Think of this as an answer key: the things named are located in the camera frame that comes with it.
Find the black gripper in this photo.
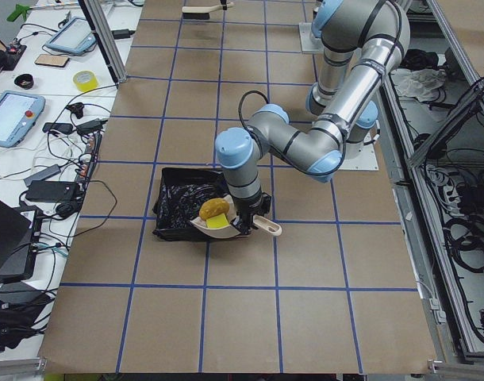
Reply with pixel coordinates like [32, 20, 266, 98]
[233, 190, 272, 234]

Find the beige plastic dustpan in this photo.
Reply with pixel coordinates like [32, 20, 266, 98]
[190, 195, 282, 239]

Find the yellow sponge piece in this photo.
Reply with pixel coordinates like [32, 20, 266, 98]
[206, 214, 229, 229]

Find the beige hand brush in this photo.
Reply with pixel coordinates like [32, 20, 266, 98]
[182, 2, 234, 21]

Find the yellow bread roll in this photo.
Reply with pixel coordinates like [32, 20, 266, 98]
[199, 198, 229, 221]

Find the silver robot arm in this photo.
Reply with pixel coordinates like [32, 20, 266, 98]
[215, 1, 409, 235]

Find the black lined trash bin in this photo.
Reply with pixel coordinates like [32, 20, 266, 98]
[152, 167, 228, 241]

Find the far teach pendant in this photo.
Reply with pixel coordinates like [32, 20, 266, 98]
[44, 17, 96, 56]

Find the teach pendant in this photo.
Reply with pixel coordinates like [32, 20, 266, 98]
[0, 90, 46, 148]
[44, 17, 96, 56]

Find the yellow tape roll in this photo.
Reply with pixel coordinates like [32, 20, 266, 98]
[73, 71, 98, 92]

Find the black webcam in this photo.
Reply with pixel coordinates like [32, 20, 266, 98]
[65, 102, 85, 119]

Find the brown phone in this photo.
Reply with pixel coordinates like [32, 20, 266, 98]
[34, 54, 70, 67]

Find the black power adapter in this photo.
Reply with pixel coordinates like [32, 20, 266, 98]
[25, 180, 79, 202]

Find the small black bowl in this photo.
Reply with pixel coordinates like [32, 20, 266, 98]
[13, 73, 34, 90]

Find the white crumpled cloth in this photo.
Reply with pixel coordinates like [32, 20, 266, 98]
[396, 68, 447, 102]

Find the black laptop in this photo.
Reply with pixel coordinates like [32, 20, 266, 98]
[0, 200, 43, 284]

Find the near teach pendant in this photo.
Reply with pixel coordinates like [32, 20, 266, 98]
[0, 90, 46, 148]

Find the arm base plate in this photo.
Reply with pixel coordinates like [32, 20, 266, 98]
[298, 22, 324, 55]
[340, 133, 379, 171]

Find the aluminium frame post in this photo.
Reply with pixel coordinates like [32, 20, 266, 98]
[79, 0, 127, 85]

